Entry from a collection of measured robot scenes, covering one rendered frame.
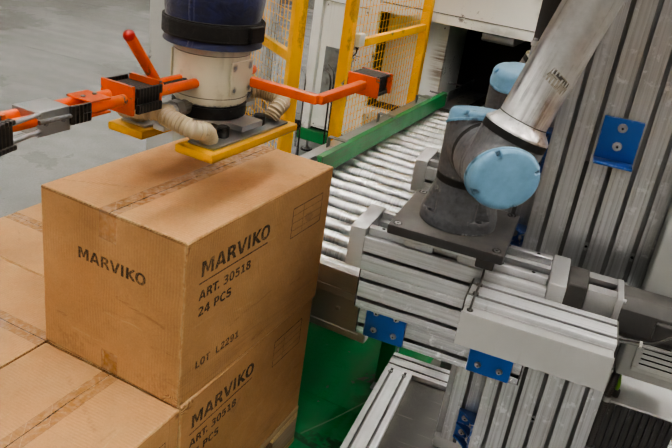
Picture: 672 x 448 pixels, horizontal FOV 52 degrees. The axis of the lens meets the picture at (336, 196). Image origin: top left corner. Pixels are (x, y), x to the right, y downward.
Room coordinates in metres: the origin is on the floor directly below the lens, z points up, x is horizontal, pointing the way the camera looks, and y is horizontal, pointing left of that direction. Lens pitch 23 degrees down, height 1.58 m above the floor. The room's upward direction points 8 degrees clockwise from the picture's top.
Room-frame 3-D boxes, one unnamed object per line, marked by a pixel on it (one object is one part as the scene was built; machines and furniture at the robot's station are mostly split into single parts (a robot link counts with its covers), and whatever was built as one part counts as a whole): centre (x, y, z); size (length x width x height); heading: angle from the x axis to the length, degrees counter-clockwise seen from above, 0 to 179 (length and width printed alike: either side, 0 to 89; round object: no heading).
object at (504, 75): (1.75, -0.40, 1.20); 0.13 x 0.12 x 0.14; 149
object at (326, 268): (1.89, 0.17, 0.58); 0.70 x 0.03 x 0.06; 66
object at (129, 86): (1.32, 0.43, 1.18); 0.10 x 0.08 x 0.06; 65
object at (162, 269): (1.54, 0.32, 0.74); 0.60 x 0.40 x 0.40; 155
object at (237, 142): (1.50, 0.24, 1.08); 0.34 x 0.10 x 0.05; 155
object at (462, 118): (1.26, -0.25, 1.20); 0.13 x 0.12 x 0.14; 8
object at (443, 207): (1.27, -0.25, 1.09); 0.15 x 0.15 x 0.10
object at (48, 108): (1.12, 0.52, 1.18); 0.07 x 0.07 x 0.04; 65
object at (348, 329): (1.89, 0.17, 0.48); 0.70 x 0.03 x 0.15; 66
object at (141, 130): (1.59, 0.41, 1.08); 0.34 x 0.10 x 0.05; 155
